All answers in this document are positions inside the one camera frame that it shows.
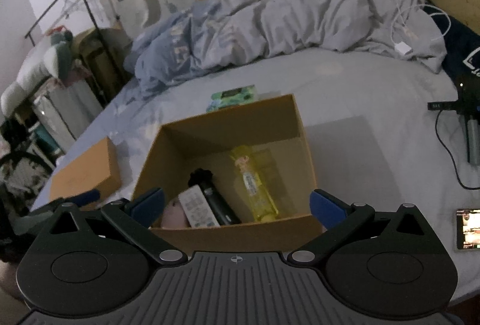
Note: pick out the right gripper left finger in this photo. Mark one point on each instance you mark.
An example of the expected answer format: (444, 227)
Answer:
(133, 220)

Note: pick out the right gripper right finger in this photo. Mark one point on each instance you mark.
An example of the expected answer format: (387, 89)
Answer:
(342, 222)

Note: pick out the orange box lid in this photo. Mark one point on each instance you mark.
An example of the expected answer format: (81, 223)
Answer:
(97, 168)

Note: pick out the green tissue pack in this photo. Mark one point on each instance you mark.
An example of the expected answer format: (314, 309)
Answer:
(233, 97)

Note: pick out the pink round object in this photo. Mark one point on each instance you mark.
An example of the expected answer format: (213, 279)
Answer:
(174, 216)

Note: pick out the white remote control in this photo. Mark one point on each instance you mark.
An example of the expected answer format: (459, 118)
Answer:
(196, 208)

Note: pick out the black handheld device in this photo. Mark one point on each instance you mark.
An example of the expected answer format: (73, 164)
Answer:
(221, 209)

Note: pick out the open orange cardboard box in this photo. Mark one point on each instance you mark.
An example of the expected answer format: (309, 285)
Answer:
(274, 132)

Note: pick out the smartphone with lit screen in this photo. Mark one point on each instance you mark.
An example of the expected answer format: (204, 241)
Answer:
(467, 229)

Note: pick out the grey storage cabinet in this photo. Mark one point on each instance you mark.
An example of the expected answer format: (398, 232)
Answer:
(65, 111)

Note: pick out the small black usb device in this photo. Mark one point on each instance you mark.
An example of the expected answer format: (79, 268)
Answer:
(442, 105)

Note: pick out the white plush pile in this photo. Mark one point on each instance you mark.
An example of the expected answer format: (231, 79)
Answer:
(51, 58)

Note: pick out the black printed garment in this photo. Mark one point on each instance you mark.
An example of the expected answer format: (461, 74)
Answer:
(461, 62)

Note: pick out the grey blue crumpled duvet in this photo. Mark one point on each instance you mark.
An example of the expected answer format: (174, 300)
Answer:
(214, 34)

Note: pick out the black clothes rack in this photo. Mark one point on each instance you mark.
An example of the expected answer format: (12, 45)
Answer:
(98, 41)

